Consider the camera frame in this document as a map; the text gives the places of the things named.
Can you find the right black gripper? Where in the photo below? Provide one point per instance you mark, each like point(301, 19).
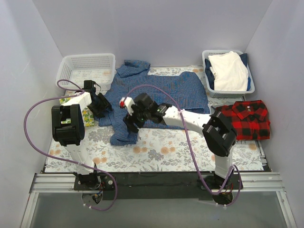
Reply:
point(134, 116)

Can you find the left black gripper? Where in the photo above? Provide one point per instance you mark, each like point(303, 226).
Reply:
point(102, 104)

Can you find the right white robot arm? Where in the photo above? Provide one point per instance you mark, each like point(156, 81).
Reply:
point(217, 130)

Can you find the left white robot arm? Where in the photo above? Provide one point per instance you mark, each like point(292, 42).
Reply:
point(69, 130)

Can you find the lemon print folded cloth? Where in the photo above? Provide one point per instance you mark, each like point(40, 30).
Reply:
point(87, 115)

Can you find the left white plastic basket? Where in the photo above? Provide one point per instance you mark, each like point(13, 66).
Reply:
point(78, 68)

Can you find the white plastic basket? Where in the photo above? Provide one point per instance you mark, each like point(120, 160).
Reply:
point(225, 93)
point(78, 68)

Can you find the floral patterned table mat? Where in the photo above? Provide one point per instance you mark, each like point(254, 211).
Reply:
point(157, 149)

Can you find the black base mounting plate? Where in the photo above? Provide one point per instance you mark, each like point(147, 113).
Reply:
point(158, 185)

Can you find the right white plastic basket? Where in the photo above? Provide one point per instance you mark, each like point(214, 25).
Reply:
point(225, 93)

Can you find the white folded shirt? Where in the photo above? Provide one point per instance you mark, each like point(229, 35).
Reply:
point(230, 71)

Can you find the red black plaid shirt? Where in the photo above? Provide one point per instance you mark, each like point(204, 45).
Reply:
point(249, 118)

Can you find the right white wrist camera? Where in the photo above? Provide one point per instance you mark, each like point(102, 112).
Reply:
point(127, 103)

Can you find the aluminium frame rail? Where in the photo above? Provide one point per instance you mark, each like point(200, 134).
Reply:
point(53, 183)

